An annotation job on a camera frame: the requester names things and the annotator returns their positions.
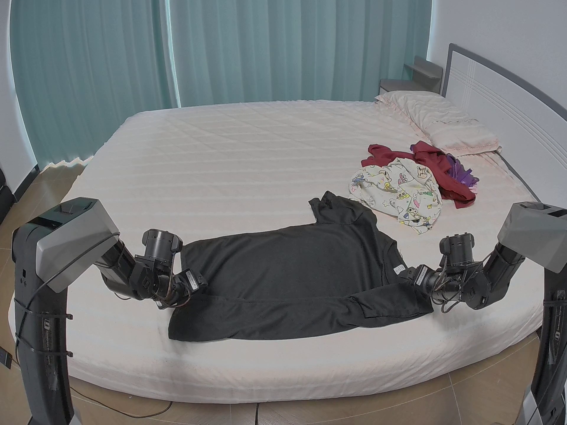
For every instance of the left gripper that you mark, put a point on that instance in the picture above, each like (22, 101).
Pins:
(192, 281)

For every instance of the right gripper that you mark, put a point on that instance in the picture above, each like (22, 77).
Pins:
(421, 279)

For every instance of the black polo shirt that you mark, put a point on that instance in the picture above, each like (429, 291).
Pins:
(288, 272)

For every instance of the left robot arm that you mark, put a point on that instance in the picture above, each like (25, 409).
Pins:
(71, 241)

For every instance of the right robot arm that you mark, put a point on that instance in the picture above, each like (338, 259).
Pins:
(531, 233)

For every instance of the bed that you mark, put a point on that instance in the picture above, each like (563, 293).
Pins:
(243, 148)

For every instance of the white printed pyjama top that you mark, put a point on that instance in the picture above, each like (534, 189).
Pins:
(398, 193)

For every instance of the dark red garment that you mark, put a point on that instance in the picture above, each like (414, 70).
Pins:
(447, 179)

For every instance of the purple garment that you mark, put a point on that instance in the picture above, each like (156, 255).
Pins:
(460, 173)

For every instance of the cream pillow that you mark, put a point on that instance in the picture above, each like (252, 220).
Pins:
(443, 122)

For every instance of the grey bedside table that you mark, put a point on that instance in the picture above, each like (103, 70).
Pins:
(412, 84)

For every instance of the blue-green curtain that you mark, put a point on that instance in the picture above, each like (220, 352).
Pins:
(288, 38)
(88, 60)

